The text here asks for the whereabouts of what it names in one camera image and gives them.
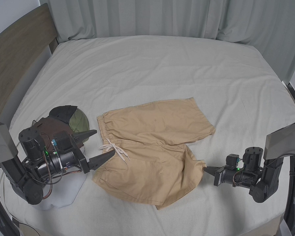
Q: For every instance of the green garment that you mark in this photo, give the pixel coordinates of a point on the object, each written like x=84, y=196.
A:
x=79, y=120

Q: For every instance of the black garment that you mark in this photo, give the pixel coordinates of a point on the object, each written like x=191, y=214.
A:
x=61, y=113

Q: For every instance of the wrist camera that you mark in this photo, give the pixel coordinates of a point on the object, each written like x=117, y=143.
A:
x=62, y=141
x=232, y=160

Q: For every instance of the tan shorts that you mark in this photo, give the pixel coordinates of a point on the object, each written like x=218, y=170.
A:
x=150, y=144

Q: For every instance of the brown garment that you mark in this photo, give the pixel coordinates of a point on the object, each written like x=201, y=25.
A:
x=54, y=126

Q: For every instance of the bed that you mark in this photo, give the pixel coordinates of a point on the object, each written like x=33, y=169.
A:
x=174, y=70

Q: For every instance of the white garment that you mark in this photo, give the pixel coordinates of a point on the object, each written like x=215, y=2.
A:
x=63, y=193

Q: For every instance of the pale green curtain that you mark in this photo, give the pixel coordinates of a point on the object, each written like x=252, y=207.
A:
x=260, y=13
x=125, y=8

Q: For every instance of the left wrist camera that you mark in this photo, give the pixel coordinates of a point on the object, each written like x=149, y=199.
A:
x=62, y=141

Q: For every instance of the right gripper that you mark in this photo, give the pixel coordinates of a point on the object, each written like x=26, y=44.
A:
x=227, y=177

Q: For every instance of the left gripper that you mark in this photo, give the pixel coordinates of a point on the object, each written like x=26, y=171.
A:
x=68, y=161

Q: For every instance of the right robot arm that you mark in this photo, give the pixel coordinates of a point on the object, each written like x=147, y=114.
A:
x=265, y=188

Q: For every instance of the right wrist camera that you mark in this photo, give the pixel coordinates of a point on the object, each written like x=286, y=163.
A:
x=232, y=160

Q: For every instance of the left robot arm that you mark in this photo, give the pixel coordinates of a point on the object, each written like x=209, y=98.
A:
x=27, y=188

